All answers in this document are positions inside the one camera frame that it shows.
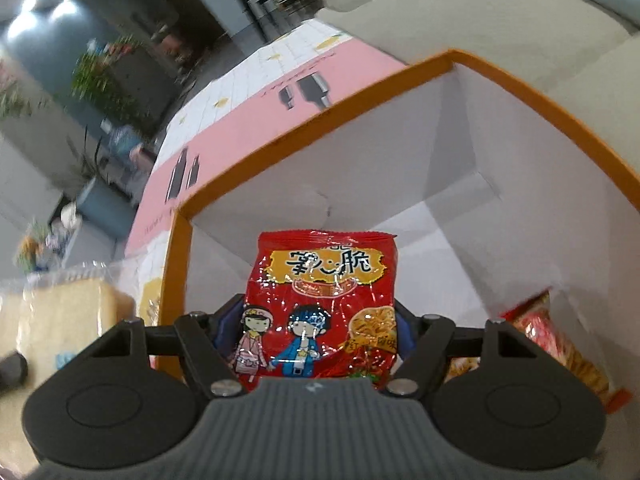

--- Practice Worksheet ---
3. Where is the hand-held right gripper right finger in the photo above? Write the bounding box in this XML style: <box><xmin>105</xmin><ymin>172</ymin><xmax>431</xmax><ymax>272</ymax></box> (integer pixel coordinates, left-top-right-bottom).
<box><xmin>389</xmin><ymin>301</ymin><xmax>553</xmax><ymax>396</ymax></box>

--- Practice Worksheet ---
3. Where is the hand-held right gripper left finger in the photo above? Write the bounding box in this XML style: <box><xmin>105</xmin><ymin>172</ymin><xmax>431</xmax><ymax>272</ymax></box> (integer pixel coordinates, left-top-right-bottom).
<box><xmin>80</xmin><ymin>296</ymin><xmax>246</xmax><ymax>398</ymax></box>

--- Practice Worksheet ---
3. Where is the red cartoon snack packet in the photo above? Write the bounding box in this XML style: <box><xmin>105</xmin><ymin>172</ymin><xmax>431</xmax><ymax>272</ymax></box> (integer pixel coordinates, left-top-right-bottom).
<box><xmin>227</xmin><ymin>230</ymin><xmax>401</xmax><ymax>394</ymax></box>

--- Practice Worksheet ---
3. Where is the orange box with white inside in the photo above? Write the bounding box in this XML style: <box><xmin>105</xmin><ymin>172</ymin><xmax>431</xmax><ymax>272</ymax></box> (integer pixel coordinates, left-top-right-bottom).
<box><xmin>150</xmin><ymin>49</ymin><xmax>640</xmax><ymax>413</ymax></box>

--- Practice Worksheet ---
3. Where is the clear bag of sliced bread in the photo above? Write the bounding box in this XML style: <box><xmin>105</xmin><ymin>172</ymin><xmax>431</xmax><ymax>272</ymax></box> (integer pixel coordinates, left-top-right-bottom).
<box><xmin>0</xmin><ymin>260</ymin><xmax>137</xmax><ymax>413</ymax></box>

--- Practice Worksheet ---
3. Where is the grey blue bin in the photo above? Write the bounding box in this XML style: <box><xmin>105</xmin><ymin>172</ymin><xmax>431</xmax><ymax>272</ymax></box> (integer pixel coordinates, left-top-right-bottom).
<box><xmin>75</xmin><ymin>176</ymin><xmax>137</xmax><ymax>240</ymax></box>

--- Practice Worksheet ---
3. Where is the small pink object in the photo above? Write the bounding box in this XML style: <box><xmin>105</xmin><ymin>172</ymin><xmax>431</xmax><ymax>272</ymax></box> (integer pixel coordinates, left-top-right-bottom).
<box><xmin>129</xmin><ymin>144</ymin><xmax>153</xmax><ymax>172</ymax></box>

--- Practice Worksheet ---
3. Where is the flowering potted plant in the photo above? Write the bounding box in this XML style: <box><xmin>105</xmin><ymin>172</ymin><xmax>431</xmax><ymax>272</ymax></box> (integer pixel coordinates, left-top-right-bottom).
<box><xmin>14</xmin><ymin>217</ymin><xmax>83</xmax><ymax>277</ymax></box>

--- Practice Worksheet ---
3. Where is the blue water jug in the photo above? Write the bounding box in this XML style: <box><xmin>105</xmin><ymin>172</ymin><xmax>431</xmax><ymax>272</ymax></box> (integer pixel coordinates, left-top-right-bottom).
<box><xmin>111</xmin><ymin>125</ymin><xmax>137</xmax><ymax>162</ymax></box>

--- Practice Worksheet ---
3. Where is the pink white printed tablecloth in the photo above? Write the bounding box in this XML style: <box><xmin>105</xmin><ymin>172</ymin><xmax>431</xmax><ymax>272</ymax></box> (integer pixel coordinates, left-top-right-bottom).
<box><xmin>125</xmin><ymin>19</ymin><xmax>412</xmax><ymax>361</ymax></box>

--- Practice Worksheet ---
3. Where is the dark round object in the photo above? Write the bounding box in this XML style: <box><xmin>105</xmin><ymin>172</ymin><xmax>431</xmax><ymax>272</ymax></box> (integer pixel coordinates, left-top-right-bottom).
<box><xmin>0</xmin><ymin>352</ymin><xmax>29</xmax><ymax>389</ymax></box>

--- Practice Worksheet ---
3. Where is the green potted plant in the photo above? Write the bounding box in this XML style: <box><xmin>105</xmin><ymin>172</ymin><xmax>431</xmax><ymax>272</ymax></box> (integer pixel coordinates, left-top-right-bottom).
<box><xmin>70</xmin><ymin>35</ymin><xmax>147</xmax><ymax>122</ymax></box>

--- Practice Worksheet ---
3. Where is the beige sofa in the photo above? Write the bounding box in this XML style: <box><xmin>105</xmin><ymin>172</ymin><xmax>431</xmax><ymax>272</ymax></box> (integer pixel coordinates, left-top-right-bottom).
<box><xmin>315</xmin><ymin>0</ymin><xmax>640</xmax><ymax>173</ymax></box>

